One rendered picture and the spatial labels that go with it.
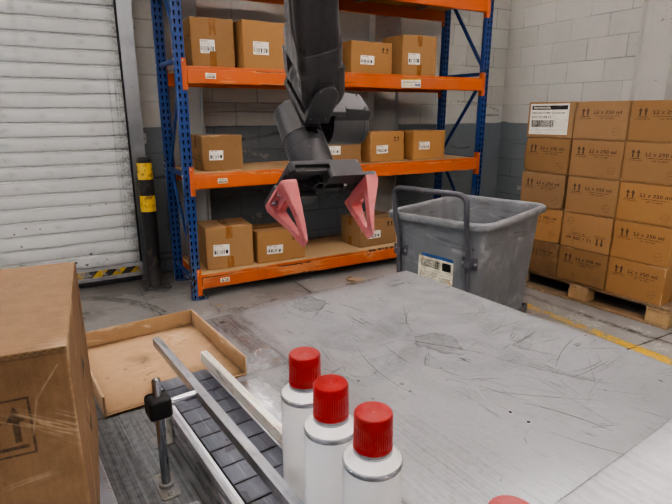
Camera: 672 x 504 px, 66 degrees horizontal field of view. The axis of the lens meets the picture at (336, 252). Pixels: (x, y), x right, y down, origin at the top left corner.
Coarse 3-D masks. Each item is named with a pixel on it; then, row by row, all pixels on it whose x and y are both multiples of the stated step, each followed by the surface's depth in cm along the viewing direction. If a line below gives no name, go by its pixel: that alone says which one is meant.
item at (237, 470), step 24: (168, 384) 87; (216, 384) 87; (192, 408) 80; (240, 408) 80; (216, 432) 74; (264, 432) 74; (216, 456) 69; (240, 456) 69; (264, 456) 69; (240, 480) 64
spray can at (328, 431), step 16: (320, 384) 47; (336, 384) 47; (320, 400) 46; (336, 400) 46; (320, 416) 47; (336, 416) 46; (352, 416) 49; (304, 432) 48; (320, 432) 46; (336, 432) 46; (352, 432) 47; (304, 448) 48; (320, 448) 46; (336, 448) 46; (304, 464) 49; (320, 464) 47; (336, 464) 47; (320, 480) 47; (336, 480) 47; (320, 496) 48; (336, 496) 47
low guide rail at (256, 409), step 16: (208, 352) 90; (208, 368) 88; (224, 368) 85; (224, 384) 83; (240, 384) 80; (240, 400) 78; (256, 400) 75; (256, 416) 74; (272, 416) 71; (272, 432) 70
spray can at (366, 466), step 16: (368, 416) 42; (384, 416) 42; (368, 432) 41; (384, 432) 42; (352, 448) 44; (368, 448) 42; (384, 448) 42; (352, 464) 42; (368, 464) 42; (384, 464) 42; (400, 464) 43; (352, 480) 42; (368, 480) 41; (384, 480) 42; (400, 480) 43; (352, 496) 43; (368, 496) 42; (384, 496) 42; (400, 496) 44
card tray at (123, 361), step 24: (192, 312) 121; (96, 336) 111; (120, 336) 114; (144, 336) 116; (168, 336) 116; (192, 336) 116; (216, 336) 110; (96, 360) 105; (120, 360) 105; (144, 360) 105; (192, 360) 105; (240, 360) 101; (96, 384) 89; (120, 384) 96; (144, 384) 96; (120, 408) 88
